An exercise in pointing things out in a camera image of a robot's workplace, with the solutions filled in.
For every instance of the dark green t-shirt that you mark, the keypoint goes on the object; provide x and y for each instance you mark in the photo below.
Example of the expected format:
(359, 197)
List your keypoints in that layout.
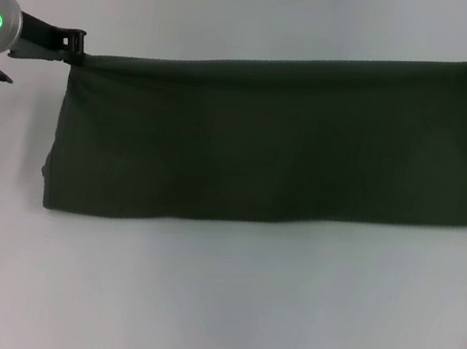
(265, 144)

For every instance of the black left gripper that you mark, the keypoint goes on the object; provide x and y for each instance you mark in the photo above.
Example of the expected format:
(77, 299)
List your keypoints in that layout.
(41, 39)

